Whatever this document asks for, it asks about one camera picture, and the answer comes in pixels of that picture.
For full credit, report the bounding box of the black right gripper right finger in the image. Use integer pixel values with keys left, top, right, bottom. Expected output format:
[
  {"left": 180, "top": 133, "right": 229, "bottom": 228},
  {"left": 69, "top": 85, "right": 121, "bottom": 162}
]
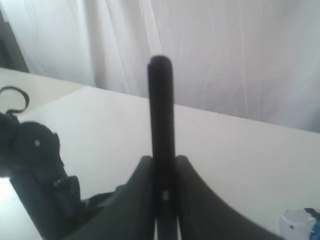
[{"left": 175, "top": 155, "right": 280, "bottom": 240}]

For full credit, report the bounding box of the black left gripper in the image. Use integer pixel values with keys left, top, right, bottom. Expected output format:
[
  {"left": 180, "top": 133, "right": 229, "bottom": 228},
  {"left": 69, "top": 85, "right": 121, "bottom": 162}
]
[{"left": 9, "top": 121, "right": 123, "bottom": 240}]

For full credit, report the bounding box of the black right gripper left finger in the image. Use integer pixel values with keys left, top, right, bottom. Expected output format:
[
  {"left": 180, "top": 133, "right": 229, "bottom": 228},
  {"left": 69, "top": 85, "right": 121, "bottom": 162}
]
[{"left": 66, "top": 156, "right": 155, "bottom": 240}]

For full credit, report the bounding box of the black paintbrush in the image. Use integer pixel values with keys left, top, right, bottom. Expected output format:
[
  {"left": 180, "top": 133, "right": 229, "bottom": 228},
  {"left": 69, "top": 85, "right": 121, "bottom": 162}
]
[{"left": 147, "top": 55, "right": 178, "bottom": 240}]

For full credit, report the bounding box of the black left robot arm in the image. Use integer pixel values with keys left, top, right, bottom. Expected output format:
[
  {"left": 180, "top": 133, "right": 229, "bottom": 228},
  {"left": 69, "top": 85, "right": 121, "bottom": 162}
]
[{"left": 0, "top": 113, "right": 124, "bottom": 240}]

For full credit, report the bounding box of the clear plate with blue paint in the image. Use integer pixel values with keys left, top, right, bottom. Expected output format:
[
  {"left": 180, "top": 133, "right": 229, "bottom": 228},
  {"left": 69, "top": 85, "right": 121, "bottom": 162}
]
[{"left": 278, "top": 208, "right": 320, "bottom": 240}]

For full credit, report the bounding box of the white curtain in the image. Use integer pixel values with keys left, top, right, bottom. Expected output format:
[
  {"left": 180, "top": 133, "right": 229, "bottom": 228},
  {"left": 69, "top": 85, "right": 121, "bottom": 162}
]
[{"left": 0, "top": 0, "right": 320, "bottom": 132}]

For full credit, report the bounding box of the black left camera cable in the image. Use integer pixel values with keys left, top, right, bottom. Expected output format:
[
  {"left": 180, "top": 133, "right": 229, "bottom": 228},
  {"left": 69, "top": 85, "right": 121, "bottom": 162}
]
[{"left": 0, "top": 86, "right": 31, "bottom": 118}]

